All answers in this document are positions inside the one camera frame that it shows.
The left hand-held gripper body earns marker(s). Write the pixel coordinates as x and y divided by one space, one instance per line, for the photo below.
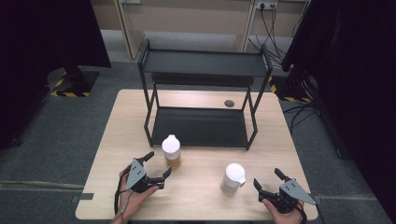
136 174

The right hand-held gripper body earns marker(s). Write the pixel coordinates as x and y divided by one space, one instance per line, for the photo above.
292 191

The orange spice jar white lid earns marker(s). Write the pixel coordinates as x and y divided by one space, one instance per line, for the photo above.
171 146

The pale spice jar white lid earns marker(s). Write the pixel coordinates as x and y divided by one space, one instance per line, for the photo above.
234 175

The black metal two-tier shelf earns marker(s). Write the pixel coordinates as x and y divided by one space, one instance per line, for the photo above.
200 126

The person's left hand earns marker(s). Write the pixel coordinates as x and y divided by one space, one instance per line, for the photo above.
132 202

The person's right hand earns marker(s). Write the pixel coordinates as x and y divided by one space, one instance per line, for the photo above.
285 218

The black stand base striped edge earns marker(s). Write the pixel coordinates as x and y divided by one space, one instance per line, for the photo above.
76 82
291 90

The dark round table grommet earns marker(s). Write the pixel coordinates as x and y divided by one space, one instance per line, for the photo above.
229 103

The black curtain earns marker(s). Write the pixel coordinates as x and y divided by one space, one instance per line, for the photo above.
358 77
46 37

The beige wooden cabinet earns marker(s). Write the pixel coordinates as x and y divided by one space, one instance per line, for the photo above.
186 18

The white wall power socket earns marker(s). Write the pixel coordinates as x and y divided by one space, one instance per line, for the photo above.
267 4

